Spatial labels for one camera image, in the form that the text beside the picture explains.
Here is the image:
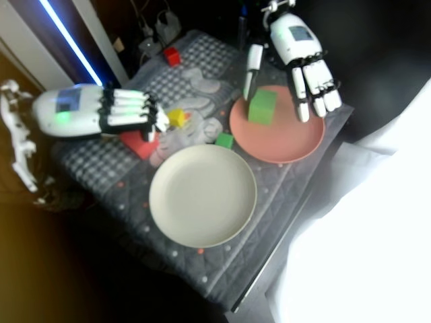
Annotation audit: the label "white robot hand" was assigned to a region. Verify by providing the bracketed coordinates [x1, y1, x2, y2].
[32, 83, 170, 142]
[242, 12, 343, 122]

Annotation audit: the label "large green foam cube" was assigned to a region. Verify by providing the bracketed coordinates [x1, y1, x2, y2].
[248, 89, 278, 127]

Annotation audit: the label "red block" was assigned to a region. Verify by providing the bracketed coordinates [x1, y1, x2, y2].
[119, 130, 160, 161]

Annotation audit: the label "pink plate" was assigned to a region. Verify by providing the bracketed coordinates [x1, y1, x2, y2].
[229, 85, 326, 164]

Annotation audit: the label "small red cube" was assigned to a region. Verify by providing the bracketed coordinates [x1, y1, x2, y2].
[163, 46, 183, 67]

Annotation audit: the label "small green cube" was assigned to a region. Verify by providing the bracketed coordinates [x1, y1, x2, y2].
[215, 133, 235, 149]

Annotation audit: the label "white plate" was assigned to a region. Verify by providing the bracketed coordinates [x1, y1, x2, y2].
[149, 144, 259, 249]

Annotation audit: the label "blue white light strip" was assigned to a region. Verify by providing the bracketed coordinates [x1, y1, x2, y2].
[38, 0, 104, 87]

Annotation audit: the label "grey bear print quilt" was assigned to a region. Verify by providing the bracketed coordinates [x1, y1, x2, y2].
[50, 29, 354, 312]

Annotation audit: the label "white power strip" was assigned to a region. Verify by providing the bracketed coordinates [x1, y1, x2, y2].
[137, 36, 163, 55]

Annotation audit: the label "yellow wedge block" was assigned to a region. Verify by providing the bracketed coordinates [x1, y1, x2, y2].
[167, 109, 187, 129]

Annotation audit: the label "white power adapter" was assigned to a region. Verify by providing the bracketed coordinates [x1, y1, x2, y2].
[154, 9, 183, 43]

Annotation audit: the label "white background sheet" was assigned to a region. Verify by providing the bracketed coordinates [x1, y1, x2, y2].
[265, 77, 431, 323]

